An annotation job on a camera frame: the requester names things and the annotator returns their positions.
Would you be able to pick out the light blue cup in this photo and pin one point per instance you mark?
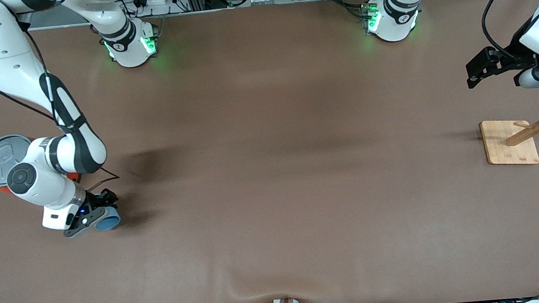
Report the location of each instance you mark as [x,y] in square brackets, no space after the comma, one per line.
[109,223]

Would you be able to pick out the wooden cup rack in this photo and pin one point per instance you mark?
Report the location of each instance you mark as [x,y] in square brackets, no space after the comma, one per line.
[510,142]

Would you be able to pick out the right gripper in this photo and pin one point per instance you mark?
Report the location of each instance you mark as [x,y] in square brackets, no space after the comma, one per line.
[94,201]

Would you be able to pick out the brown table mat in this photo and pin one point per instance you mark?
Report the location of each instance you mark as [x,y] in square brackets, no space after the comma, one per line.
[271,171]

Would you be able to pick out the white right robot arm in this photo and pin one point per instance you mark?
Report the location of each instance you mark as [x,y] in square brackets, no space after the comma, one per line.
[2,53]

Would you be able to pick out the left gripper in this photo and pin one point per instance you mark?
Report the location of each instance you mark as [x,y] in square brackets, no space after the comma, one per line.
[516,51]

